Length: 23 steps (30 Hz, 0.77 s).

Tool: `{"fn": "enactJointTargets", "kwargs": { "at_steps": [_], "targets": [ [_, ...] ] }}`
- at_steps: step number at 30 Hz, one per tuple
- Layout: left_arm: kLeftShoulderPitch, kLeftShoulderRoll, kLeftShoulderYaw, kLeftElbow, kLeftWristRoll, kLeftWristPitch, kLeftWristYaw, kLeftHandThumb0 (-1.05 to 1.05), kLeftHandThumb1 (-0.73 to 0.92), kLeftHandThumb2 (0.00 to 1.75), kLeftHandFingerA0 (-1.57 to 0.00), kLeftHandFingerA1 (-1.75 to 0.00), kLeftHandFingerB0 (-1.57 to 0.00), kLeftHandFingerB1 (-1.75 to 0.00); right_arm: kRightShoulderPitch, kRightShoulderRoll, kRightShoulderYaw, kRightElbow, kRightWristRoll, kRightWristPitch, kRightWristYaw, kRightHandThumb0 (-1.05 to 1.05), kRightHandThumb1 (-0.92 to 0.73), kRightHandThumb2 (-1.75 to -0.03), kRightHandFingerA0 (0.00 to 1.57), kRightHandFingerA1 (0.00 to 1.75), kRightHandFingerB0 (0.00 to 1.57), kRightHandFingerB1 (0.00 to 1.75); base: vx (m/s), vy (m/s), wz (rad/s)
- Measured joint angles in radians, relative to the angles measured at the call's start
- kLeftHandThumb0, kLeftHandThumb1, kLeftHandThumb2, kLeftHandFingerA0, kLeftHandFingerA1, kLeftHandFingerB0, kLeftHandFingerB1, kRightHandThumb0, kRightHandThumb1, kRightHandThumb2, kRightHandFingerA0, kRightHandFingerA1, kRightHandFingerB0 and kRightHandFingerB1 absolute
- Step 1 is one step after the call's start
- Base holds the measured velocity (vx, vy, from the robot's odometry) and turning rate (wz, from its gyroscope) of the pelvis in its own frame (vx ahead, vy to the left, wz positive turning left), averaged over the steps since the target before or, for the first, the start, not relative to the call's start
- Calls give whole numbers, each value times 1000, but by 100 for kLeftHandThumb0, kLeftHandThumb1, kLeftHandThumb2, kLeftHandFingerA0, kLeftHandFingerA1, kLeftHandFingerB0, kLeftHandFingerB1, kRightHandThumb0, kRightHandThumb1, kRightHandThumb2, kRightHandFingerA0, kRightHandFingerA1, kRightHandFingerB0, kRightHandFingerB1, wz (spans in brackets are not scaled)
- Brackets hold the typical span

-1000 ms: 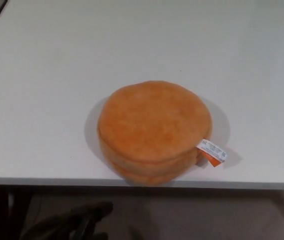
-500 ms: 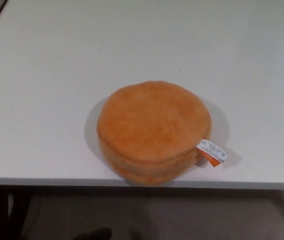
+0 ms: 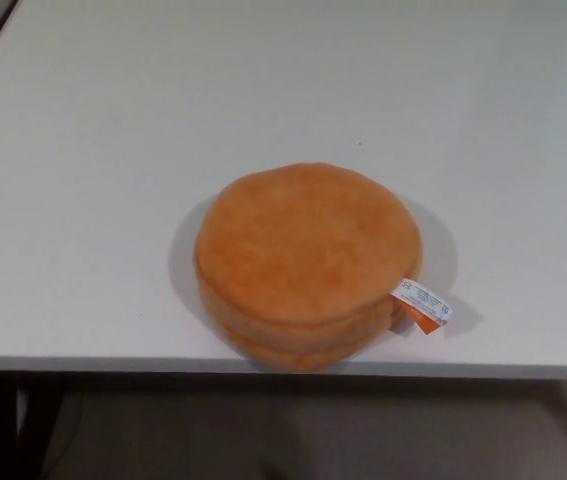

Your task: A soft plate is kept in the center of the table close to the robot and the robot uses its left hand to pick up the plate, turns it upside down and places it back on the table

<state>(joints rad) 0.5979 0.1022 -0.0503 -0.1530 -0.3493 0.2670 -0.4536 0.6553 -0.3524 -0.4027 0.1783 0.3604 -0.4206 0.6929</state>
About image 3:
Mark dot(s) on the orange plush soft plate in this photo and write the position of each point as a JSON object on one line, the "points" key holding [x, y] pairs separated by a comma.
{"points": [[303, 260]]}

